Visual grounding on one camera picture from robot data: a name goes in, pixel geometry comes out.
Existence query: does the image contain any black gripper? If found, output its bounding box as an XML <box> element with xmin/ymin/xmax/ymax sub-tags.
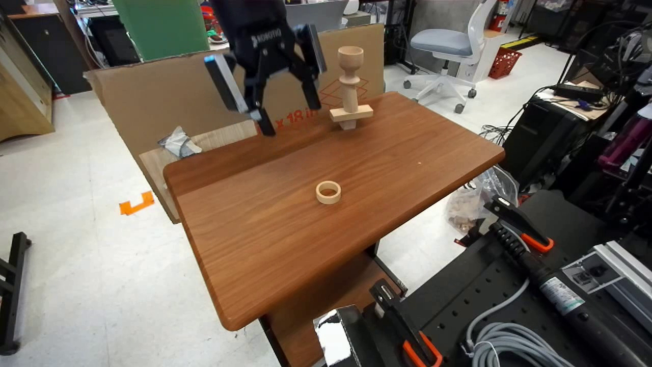
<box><xmin>230</xmin><ymin>22</ymin><xmax>324</xmax><ymax>136</ymax></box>

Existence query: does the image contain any wooden cylinder block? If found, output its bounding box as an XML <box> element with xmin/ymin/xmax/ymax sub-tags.
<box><xmin>343</xmin><ymin>80</ymin><xmax>361</xmax><ymax>114</ymax></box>

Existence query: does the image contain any wooden goblet block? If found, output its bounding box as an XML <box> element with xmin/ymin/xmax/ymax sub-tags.
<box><xmin>335</xmin><ymin>45</ymin><xmax>367</xmax><ymax>87</ymax></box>

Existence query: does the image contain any rectangular wooden plank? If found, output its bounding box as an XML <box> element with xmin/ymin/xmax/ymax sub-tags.
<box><xmin>327</xmin><ymin>102</ymin><xmax>374</xmax><ymax>125</ymax></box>

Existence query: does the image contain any wooden ring block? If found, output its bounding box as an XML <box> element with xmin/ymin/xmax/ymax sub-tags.
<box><xmin>313</xmin><ymin>180</ymin><xmax>343</xmax><ymax>208</ymax></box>

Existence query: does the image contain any crumpled white paper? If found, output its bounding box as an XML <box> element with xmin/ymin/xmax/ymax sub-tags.
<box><xmin>158</xmin><ymin>126</ymin><xmax>204</xmax><ymax>159</ymax></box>

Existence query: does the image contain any large cardboard sheet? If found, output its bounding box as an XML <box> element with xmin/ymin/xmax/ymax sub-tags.
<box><xmin>83</xmin><ymin>25</ymin><xmax>386</xmax><ymax>159</ymax></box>

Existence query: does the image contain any green board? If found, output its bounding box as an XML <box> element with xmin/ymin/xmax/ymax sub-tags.
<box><xmin>109</xmin><ymin>0</ymin><xmax>211</xmax><ymax>64</ymax></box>

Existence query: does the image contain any white grey office chair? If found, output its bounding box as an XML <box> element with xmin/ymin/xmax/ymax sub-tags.
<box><xmin>403</xmin><ymin>0</ymin><xmax>499</xmax><ymax>117</ymax></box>

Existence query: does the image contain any orange floor tape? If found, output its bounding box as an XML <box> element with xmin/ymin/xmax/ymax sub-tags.
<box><xmin>118</xmin><ymin>190</ymin><xmax>156</xmax><ymax>218</ymax></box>

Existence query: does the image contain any wooden lower table shelf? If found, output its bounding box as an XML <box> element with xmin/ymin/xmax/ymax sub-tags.
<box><xmin>260</xmin><ymin>253</ymin><xmax>410</xmax><ymax>367</ymax></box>

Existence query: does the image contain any red basket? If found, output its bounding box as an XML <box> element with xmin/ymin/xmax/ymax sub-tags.
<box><xmin>487</xmin><ymin>47</ymin><xmax>524</xmax><ymax>82</ymax></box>

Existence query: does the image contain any clear plastic bag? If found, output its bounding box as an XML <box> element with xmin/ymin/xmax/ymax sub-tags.
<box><xmin>443</xmin><ymin>169</ymin><xmax>508</xmax><ymax>237</ymax></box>

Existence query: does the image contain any dark cabinet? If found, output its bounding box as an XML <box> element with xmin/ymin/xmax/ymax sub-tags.
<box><xmin>12</xmin><ymin>3</ymin><xmax>93</xmax><ymax>99</ymax></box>

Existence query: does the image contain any light wooden cabinet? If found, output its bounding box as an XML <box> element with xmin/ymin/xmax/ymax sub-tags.
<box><xmin>0</xmin><ymin>13</ymin><xmax>57</xmax><ymax>143</ymax></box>

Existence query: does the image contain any black equipment cart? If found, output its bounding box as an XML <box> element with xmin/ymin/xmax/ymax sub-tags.
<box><xmin>501</xmin><ymin>84</ymin><xmax>614</xmax><ymax>191</ymax></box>

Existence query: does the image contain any black floor stand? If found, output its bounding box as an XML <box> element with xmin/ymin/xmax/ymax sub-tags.
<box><xmin>0</xmin><ymin>230</ymin><xmax>34</xmax><ymax>358</ymax></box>

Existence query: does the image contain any printed label sheet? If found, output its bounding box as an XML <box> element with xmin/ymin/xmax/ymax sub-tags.
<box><xmin>560</xmin><ymin>252</ymin><xmax>623</xmax><ymax>295</ymax></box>

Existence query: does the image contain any black ribbed cylinder tool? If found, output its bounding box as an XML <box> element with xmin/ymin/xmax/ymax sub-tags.
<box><xmin>495</xmin><ymin>222</ymin><xmax>648</xmax><ymax>367</ymax></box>

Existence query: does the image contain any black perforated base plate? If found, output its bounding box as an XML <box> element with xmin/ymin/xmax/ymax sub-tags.
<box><xmin>393</xmin><ymin>190</ymin><xmax>652</xmax><ymax>367</ymax></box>

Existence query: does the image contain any orange handled black clamp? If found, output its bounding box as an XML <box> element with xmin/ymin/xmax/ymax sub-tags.
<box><xmin>484</xmin><ymin>196</ymin><xmax>556</xmax><ymax>257</ymax></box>
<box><xmin>369</xmin><ymin>281</ymin><xmax>443</xmax><ymax>367</ymax></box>

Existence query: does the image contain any grey cable bundle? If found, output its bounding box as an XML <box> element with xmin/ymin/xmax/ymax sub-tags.
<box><xmin>463</xmin><ymin>277</ymin><xmax>578</xmax><ymax>367</ymax></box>

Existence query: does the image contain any aluminium profile rail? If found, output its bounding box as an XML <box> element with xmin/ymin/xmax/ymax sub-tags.
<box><xmin>593</xmin><ymin>240</ymin><xmax>652</xmax><ymax>335</ymax></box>

